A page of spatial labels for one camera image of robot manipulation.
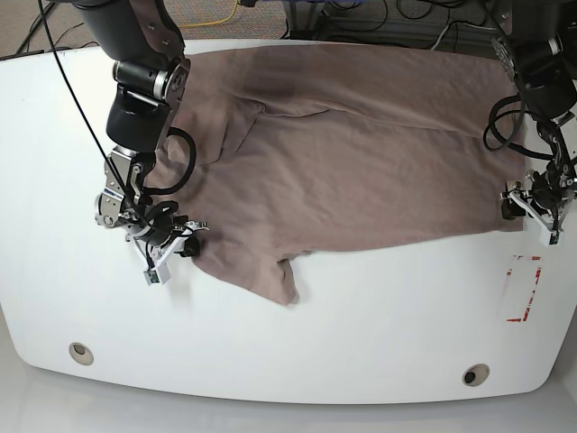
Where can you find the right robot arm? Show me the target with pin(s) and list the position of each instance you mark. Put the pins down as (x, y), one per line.
(150, 71)

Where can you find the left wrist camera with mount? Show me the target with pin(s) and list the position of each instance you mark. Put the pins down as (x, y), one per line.
(536, 216)

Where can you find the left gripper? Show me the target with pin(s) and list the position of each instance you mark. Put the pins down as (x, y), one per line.
(510, 210)

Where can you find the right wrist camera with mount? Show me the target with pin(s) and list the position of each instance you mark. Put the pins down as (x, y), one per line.
(155, 248)

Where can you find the table cable grommet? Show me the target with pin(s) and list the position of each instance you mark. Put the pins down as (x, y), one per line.
(476, 375)
(81, 354)

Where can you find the left table cable grommet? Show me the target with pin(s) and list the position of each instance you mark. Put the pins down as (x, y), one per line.
(81, 354)

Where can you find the right table cable grommet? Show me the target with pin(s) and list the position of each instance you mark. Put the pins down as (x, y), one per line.
(476, 375)

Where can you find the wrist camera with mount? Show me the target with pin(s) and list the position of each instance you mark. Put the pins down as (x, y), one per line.
(536, 216)
(155, 248)

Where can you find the red tape rectangle marking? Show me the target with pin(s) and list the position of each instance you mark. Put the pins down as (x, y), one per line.
(520, 287)

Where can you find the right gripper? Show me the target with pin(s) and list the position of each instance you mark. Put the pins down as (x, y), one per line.
(189, 247)

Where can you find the mauve t-shirt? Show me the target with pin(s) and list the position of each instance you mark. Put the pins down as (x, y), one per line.
(338, 148)

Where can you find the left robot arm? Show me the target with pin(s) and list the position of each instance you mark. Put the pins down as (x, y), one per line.
(535, 42)

